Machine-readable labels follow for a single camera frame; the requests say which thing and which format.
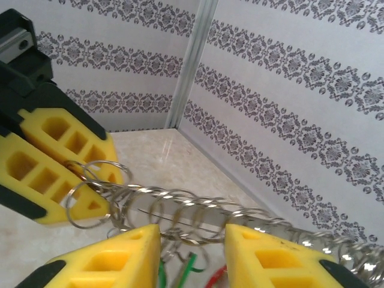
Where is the green key tag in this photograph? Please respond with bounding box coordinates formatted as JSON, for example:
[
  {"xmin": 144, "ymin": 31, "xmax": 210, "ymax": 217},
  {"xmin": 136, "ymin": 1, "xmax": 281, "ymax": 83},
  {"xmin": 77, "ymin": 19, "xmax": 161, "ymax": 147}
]
[{"xmin": 155, "ymin": 251, "xmax": 206, "ymax": 288}]

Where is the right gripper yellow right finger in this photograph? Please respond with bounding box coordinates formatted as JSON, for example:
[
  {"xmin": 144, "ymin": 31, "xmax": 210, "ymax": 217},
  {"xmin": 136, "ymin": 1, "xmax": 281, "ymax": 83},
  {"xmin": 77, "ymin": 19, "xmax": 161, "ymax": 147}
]
[{"xmin": 224, "ymin": 223, "xmax": 374, "ymax": 288}]

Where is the metal keyring plate with rings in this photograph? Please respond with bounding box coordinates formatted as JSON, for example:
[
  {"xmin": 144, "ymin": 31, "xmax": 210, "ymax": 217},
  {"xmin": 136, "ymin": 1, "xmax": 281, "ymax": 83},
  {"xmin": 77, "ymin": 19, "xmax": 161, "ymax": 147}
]
[{"xmin": 64, "ymin": 160, "xmax": 384, "ymax": 288}]

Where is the red key tag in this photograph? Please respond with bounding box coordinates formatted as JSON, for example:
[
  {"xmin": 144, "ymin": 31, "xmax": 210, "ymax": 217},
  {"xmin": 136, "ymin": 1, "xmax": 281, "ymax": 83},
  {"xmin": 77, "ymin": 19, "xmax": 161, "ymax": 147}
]
[{"xmin": 206, "ymin": 264, "xmax": 229, "ymax": 288}]

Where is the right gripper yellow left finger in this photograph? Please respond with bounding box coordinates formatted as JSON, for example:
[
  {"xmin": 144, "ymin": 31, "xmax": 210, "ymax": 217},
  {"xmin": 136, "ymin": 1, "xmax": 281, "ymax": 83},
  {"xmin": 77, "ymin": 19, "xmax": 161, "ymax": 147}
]
[{"xmin": 17, "ymin": 223, "xmax": 163, "ymax": 288}]

